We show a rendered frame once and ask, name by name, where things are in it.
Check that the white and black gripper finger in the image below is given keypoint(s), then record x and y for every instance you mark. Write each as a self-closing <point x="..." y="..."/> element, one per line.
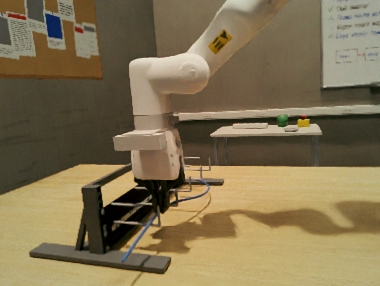
<point x="166" y="186"/>
<point x="153" y="188"/>

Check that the blue cable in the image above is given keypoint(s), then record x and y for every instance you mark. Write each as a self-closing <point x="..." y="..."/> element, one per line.
<point x="154" y="217"/>

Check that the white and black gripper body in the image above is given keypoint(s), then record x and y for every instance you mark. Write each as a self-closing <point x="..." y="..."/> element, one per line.
<point x="157" y="164"/>

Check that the grey free-standing rack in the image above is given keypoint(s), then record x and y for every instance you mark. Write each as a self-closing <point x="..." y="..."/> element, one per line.
<point x="104" y="235"/>

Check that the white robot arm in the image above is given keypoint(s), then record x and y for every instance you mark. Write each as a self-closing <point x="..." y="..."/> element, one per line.
<point x="153" y="79"/>

